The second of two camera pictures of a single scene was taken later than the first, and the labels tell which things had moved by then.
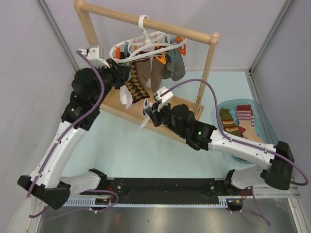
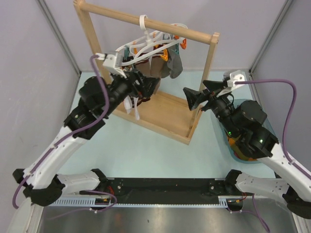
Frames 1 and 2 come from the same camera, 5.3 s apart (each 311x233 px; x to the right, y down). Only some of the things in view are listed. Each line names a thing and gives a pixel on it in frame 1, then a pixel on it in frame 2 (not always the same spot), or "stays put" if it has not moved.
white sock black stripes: (146, 105) -> (136, 98)
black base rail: (168, 191) stays put
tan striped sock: (144, 71) stays put
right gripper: (154, 114) -> (194, 97)
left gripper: (120, 73) -> (146, 87)
